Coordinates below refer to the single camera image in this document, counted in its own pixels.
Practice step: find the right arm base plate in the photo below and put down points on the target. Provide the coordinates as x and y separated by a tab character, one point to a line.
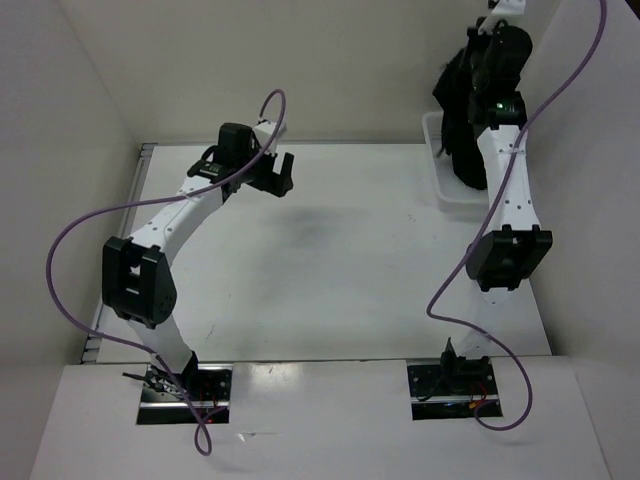
438	395

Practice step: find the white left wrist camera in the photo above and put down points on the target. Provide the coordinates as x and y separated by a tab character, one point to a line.
267	132

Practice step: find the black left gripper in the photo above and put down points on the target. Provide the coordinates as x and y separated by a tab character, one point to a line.
276	184

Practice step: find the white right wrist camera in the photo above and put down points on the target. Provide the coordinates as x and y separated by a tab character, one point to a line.
509	11

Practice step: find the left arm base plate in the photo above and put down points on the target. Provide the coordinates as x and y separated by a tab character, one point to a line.
162	404

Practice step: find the white plastic mesh basket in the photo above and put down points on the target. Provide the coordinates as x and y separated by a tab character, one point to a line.
452	196

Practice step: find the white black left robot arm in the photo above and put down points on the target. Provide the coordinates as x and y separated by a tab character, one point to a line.
137	283

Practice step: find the black shorts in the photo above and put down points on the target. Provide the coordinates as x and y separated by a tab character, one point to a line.
452	91

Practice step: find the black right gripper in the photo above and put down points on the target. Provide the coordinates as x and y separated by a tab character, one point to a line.
474	36

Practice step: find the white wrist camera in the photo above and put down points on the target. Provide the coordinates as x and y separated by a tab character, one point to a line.
509	11
267	132

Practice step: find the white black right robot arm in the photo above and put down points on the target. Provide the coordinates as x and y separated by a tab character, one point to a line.
481	131

